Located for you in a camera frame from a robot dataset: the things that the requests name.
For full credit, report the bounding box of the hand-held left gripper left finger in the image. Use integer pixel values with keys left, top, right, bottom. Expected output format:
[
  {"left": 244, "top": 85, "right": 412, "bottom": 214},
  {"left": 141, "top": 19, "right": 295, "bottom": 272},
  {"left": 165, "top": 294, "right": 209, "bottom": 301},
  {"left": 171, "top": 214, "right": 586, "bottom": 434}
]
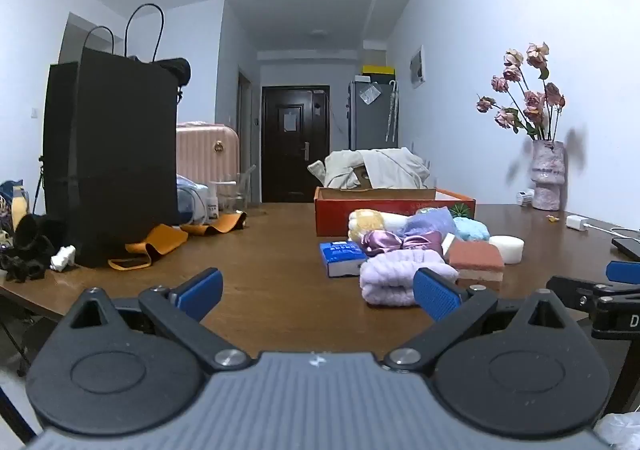
[{"left": 62, "top": 267, "right": 251, "bottom": 373}]

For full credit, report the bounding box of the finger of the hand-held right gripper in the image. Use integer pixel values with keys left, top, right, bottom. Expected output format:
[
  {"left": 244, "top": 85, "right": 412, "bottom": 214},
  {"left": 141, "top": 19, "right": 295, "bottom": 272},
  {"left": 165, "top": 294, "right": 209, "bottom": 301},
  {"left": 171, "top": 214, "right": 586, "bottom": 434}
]
[
  {"left": 546, "top": 275, "right": 640, "bottom": 323},
  {"left": 606, "top": 260, "right": 640, "bottom": 283}
]

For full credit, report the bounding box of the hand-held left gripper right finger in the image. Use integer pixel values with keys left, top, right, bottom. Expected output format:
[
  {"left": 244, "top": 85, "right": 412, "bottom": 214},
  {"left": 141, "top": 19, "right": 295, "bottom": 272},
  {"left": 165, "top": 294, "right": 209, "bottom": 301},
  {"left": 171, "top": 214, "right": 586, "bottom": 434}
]
[{"left": 382, "top": 267, "right": 576, "bottom": 373}]

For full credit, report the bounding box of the lavender fluffy towel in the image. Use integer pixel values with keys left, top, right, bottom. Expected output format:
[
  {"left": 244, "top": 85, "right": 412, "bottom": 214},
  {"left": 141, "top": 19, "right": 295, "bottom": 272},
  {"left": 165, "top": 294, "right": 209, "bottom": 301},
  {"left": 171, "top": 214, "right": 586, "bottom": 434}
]
[{"left": 359, "top": 250, "right": 459, "bottom": 307}]

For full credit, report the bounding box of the brown sponge block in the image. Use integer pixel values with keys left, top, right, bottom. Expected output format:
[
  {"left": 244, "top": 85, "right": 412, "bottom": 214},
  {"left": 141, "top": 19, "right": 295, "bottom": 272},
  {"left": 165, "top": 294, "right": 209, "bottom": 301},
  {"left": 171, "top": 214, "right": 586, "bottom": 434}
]
[{"left": 445, "top": 240, "right": 506, "bottom": 286}]

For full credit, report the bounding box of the purple satin scrunchie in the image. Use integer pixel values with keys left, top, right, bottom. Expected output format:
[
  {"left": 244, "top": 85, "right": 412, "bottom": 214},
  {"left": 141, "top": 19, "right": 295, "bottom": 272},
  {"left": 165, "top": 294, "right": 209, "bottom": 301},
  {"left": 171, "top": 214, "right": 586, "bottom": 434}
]
[{"left": 361, "top": 230, "right": 446, "bottom": 259}]

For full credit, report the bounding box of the white round sponge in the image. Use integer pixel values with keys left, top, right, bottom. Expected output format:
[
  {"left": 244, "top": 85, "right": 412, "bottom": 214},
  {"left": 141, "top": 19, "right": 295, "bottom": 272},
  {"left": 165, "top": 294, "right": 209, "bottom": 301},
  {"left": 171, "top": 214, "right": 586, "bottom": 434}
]
[{"left": 488, "top": 235, "right": 525, "bottom": 265}]

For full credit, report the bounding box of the lavender knit cloth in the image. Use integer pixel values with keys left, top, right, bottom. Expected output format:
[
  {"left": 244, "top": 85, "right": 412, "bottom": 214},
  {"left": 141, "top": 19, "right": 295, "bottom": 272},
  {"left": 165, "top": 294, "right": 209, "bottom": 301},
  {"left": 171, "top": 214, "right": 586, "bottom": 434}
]
[{"left": 404, "top": 207, "right": 459, "bottom": 237}]

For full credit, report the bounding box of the light blue fluffy cloth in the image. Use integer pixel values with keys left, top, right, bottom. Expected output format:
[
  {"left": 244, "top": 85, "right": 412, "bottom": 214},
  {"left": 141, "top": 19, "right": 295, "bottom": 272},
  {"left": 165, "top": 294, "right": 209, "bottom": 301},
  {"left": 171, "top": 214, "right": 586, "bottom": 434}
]
[{"left": 452, "top": 217, "right": 491, "bottom": 242}]

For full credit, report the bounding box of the orange cardboard box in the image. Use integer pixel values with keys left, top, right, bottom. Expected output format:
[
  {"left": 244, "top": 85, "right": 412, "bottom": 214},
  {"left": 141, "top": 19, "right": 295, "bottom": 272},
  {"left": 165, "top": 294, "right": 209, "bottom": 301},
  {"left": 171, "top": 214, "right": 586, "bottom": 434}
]
[{"left": 314, "top": 186, "right": 476, "bottom": 237}]

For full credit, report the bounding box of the blue tissue pack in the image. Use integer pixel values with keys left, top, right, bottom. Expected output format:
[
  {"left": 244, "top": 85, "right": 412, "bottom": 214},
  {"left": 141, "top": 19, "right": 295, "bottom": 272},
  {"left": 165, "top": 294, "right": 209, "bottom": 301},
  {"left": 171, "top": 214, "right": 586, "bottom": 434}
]
[{"left": 320, "top": 240, "right": 370, "bottom": 277}]

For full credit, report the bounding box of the yellow plush toy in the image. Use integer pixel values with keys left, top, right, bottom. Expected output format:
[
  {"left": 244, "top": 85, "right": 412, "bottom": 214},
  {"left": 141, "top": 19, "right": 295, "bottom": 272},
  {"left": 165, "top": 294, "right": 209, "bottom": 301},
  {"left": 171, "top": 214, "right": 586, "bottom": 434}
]
[{"left": 348, "top": 209, "right": 387, "bottom": 243}]

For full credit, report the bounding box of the black phone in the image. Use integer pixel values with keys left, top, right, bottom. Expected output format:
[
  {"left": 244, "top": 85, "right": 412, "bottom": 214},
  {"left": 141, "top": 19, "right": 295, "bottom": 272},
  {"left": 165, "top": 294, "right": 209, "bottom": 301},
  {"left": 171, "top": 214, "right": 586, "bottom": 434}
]
[{"left": 612, "top": 237, "right": 640, "bottom": 261}]

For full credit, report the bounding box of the white spray bottle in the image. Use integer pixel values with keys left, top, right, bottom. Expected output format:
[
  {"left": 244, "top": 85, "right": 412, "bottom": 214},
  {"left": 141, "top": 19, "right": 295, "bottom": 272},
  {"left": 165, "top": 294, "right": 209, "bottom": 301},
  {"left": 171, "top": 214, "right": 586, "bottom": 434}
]
[{"left": 206, "top": 182, "right": 221, "bottom": 221}]

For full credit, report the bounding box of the glass cup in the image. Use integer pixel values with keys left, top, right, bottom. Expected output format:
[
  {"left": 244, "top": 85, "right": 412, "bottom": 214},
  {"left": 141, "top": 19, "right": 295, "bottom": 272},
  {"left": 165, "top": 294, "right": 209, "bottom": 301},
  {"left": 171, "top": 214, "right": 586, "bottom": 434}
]
[{"left": 215, "top": 165, "right": 257, "bottom": 217}]

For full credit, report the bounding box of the white plastic bag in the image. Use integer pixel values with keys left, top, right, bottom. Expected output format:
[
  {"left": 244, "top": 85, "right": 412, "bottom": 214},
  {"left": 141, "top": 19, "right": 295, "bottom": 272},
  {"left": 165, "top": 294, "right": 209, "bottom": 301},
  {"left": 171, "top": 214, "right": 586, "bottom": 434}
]
[{"left": 594, "top": 411, "right": 640, "bottom": 450}]

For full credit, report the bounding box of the pink textured vase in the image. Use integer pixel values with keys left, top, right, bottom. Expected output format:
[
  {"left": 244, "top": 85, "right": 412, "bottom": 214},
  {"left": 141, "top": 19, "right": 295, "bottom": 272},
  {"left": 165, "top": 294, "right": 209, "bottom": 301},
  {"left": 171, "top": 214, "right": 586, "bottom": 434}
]
[{"left": 529, "top": 139, "right": 569, "bottom": 211}]

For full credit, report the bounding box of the beige jacket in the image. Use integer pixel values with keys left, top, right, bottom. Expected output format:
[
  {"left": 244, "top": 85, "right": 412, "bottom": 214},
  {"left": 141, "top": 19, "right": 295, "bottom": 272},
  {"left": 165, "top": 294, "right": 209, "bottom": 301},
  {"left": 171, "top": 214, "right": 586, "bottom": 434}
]
[{"left": 307, "top": 147, "right": 431, "bottom": 191}]

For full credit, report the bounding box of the brown cardboard box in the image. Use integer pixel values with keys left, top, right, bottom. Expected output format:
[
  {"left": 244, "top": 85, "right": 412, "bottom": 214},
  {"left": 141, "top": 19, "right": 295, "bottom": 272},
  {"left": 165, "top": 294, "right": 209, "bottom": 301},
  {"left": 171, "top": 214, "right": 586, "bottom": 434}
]
[{"left": 350, "top": 167, "right": 374, "bottom": 191}]

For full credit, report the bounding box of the pink suitcase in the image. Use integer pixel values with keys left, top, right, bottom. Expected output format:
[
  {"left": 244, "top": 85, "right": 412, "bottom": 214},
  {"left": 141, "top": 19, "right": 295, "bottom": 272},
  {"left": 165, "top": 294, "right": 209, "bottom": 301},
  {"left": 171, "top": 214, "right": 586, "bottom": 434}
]
[{"left": 176, "top": 122, "right": 240, "bottom": 183}]

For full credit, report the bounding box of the white crumpled object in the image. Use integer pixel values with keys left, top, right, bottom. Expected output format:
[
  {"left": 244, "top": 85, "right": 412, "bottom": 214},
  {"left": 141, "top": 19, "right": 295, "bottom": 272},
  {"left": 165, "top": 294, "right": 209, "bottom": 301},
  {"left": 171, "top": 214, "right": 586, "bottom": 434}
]
[{"left": 49, "top": 244, "right": 77, "bottom": 272}]

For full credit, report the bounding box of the grey interior door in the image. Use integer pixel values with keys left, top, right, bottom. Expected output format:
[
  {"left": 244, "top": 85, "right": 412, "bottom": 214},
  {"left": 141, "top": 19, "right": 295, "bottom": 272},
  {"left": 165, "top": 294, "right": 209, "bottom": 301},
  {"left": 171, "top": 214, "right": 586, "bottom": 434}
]
[{"left": 237, "top": 70, "right": 254, "bottom": 203}]

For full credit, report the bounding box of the dark entrance door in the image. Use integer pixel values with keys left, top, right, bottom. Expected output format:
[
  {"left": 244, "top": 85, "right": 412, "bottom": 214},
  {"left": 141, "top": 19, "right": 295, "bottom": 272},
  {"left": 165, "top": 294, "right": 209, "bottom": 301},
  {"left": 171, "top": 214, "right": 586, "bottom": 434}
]
[{"left": 261, "top": 85, "right": 331, "bottom": 203}]

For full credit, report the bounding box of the black paper bag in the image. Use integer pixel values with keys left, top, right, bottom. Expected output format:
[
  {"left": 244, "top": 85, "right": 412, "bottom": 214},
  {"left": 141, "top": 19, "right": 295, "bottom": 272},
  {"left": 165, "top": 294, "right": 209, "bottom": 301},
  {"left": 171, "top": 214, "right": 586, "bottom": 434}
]
[{"left": 42, "top": 4, "right": 192, "bottom": 269}]

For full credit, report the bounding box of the black cloth pile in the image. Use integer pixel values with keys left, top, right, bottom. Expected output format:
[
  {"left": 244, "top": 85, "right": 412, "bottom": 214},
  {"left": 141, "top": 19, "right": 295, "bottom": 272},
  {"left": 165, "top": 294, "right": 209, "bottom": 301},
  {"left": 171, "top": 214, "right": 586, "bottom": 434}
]
[{"left": 0, "top": 213, "right": 69, "bottom": 283}]

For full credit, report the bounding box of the grey refrigerator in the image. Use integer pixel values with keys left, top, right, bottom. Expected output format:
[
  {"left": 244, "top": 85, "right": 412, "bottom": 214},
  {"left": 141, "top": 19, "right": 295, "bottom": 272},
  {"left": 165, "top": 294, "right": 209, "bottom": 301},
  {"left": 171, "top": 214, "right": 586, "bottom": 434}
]
[{"left": 348, "top": 80, "right": 399, "bottom": 151}]

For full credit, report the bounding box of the white folded umbrella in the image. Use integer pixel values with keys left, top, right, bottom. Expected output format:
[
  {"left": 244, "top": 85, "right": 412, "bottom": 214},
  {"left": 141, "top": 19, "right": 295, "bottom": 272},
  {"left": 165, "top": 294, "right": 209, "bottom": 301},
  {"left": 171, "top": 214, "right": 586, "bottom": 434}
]
[{"left": 386, "top": 80, "right": 399, "bottom": 144}]

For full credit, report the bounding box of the black tripod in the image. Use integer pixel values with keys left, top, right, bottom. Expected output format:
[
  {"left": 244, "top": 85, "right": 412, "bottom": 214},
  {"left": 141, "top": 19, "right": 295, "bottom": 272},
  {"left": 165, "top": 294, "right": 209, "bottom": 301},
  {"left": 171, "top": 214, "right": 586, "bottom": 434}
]
[{"left": 30, "top": 155, "right": 47, "bottom": 217}]

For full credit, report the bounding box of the blue cloth bag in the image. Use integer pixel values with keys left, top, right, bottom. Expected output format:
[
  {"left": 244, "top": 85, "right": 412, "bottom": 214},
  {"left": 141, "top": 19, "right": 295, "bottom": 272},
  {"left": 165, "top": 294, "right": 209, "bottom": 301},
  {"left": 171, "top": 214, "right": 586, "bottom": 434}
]
[{"left": 0, "top": 179, "right": 26, "bottom": 211}]

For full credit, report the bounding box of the black pouch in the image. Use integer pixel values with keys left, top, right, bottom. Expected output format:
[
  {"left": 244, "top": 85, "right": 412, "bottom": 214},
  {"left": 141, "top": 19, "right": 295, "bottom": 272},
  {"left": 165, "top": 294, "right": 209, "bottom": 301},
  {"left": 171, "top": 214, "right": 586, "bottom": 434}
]
[{"left": 129, "top": 56, "right": 192, "bottom": 86}]

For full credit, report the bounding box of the white cable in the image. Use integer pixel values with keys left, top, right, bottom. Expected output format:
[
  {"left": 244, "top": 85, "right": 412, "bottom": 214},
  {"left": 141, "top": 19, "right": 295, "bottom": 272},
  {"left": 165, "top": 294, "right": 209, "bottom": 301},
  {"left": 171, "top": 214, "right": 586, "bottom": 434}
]
[{"left": 588, "top": 223, "right": 640, "bottom": 237}]

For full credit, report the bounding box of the orange strap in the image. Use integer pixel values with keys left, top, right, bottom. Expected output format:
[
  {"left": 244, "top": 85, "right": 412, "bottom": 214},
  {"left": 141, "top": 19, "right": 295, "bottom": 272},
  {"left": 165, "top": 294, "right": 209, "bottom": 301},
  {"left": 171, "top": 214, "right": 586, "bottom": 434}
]
[
  {"left": 179, "top": 211, "right": 248, "bottom": 236},
  {"left": 108, "top": 224, "right": 189, "bottom": 271}
]

